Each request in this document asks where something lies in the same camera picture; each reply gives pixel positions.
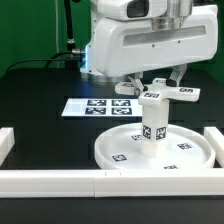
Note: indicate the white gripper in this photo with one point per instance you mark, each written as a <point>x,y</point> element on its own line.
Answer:
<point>185,33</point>

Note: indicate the white cross-shaped table base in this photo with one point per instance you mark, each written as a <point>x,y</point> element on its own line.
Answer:
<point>158,91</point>

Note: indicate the white round table top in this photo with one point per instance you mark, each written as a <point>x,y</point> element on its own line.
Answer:
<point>120,148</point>

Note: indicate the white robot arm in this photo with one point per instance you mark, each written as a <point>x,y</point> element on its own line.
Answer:
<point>131,37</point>

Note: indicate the white right fence bar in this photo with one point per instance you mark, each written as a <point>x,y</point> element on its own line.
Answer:
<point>216,141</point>

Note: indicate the white fence bar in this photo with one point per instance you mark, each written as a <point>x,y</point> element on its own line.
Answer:
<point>216,141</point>
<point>110,183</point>
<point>7,141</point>

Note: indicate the white marker sheet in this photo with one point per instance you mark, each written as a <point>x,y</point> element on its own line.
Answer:
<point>83,107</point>

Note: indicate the black vertical pole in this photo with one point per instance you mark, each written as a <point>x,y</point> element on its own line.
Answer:
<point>71,64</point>

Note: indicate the white front fence bar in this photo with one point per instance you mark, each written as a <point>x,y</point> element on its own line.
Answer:
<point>110,183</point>

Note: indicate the white left fence bar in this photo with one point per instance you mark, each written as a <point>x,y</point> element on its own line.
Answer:
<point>7,141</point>

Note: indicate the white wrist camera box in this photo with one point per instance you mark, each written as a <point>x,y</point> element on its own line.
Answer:
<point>125,10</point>

